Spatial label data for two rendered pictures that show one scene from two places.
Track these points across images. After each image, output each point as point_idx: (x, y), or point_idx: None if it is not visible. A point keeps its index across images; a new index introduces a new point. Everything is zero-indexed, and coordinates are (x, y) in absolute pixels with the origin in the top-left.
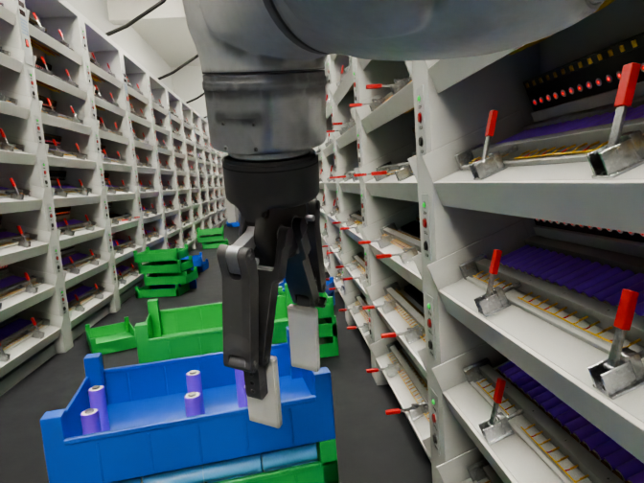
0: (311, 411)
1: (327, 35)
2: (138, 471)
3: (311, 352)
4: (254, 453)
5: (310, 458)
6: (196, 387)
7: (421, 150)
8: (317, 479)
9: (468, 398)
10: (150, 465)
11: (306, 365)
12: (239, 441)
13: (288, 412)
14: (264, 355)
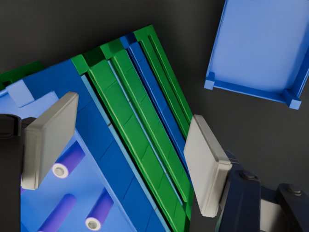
0: (65, 90)
1: None
2: (157, 220)
3: (69, 110)
4: (112, 135)
5: (88, 81)
6: (54, 222)
7: None
8: (98, 69)
9: None
10: (151, 214)
11: (75, 113)
12: (113, 153)
13: (77, 116)
14: (255, 183)
